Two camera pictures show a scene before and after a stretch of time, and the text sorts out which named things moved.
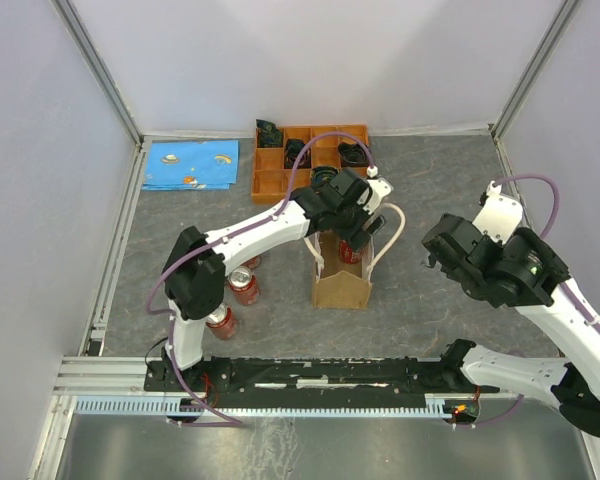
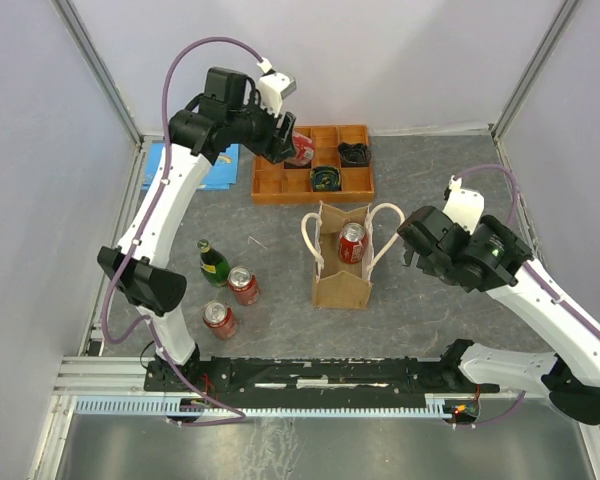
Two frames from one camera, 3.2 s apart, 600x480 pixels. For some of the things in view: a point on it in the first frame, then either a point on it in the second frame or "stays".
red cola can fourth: [222, 322] stays
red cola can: [349, 254] stays
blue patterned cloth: [182, 165] stays
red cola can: [252, 262] to [304, 148]
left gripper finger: [377, 225] to [285, 149]
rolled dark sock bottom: [320, 176] stays
